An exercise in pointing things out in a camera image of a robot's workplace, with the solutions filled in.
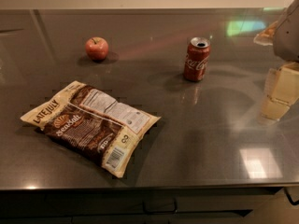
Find red apple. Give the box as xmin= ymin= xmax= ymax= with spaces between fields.
xmin=85 ymin=36 xmax=109 ymax=61

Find dark cabinet drawer front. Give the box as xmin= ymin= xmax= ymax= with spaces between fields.
xmin=0 ymin=187 xmax=279 ymax=224

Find brown chip bag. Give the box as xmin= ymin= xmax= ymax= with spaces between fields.
xmin=21 ymin=81 xmax=159 ymax=178

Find red coke can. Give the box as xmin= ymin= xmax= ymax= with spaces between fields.
xmin=183 ymin=37 xmax=210 ymax=82

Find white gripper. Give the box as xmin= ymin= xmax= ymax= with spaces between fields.
xmin=253 ymin=0 xmax=299 ymax=120

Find dark drawer handle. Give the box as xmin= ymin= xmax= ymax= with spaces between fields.
xmin=283 ymin=188 xmax=299 ymax=206

